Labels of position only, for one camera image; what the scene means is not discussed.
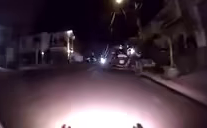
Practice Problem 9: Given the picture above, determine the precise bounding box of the pole with round base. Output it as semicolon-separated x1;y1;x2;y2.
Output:
163;35;179;80

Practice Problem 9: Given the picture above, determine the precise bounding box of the pavement beside road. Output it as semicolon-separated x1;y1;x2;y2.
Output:
140;67;207;111

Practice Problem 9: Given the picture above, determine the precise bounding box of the robot's own part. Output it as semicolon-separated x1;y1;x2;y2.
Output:
61;123;72;128
132;122;145;128

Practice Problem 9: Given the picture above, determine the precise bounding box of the dark building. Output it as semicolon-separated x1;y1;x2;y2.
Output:
137;0;207;73

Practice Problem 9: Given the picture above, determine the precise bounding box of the pale building with columns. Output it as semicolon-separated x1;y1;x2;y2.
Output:
19;29;77;66

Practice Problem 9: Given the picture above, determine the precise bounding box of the street light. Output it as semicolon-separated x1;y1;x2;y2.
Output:
114;0;125;5

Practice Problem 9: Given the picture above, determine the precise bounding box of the vehicle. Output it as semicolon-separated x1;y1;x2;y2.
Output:
109;45;141;71

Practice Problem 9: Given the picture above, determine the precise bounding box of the grey paved road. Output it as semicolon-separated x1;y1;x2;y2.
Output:
0;64;207;128

